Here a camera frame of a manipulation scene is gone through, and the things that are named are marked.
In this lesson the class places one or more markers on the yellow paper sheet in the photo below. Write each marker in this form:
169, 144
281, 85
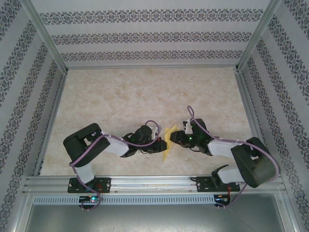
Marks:
166, 154

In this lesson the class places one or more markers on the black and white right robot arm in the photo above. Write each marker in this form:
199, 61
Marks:
253, 162

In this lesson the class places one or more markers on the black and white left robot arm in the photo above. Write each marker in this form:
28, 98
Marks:
82, 147

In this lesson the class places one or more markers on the grey metal sheet panel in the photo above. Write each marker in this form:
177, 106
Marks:
154, 217

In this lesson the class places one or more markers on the small controller circuit board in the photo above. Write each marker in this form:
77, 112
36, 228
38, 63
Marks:
222, 199
89, 199

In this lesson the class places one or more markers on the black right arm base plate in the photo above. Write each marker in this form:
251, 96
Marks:
204, 184

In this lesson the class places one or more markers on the long aluminium mounting rail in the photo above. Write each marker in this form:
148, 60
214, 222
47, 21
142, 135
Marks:
154, 182

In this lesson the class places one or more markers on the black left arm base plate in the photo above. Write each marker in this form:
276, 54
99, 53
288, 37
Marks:
105, 184

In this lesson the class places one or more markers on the aluminium side rail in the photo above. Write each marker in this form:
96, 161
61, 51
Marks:
51, 120
253, 108

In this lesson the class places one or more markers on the thin aluminium wall rail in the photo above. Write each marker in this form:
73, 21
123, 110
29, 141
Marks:
152, 67

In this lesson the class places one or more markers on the aluminium frame post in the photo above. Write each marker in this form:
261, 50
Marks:
259, 33
43, 33

